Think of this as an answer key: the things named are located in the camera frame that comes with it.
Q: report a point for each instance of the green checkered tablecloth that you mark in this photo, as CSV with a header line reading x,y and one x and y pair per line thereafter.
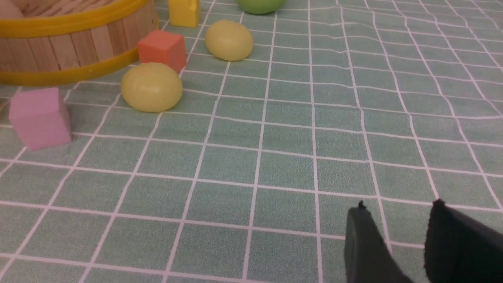
x,y
249,178

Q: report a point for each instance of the orange cube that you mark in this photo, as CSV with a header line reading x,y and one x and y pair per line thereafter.
x,y
163,47

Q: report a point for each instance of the yellow bun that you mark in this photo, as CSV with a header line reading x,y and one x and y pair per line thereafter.
x,y
229,40
151,87

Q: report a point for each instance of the pink cube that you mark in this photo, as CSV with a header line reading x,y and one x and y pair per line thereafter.
x,y
40,118

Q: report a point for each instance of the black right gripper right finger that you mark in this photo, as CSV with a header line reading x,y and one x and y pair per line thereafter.
x,y
459,249

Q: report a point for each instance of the green apple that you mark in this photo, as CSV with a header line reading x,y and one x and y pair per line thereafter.
x,y
260,7

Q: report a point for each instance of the yellow cube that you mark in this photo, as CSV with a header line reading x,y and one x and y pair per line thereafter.
x,y
184,13

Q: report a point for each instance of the bamboo steamer tray yellow rims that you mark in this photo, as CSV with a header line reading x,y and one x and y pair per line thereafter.
x,y
59,42

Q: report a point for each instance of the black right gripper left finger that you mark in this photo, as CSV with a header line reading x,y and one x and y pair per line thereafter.
x,y
366,256

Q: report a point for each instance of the white bun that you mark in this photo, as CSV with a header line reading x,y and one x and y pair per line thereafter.
x,y
9,10

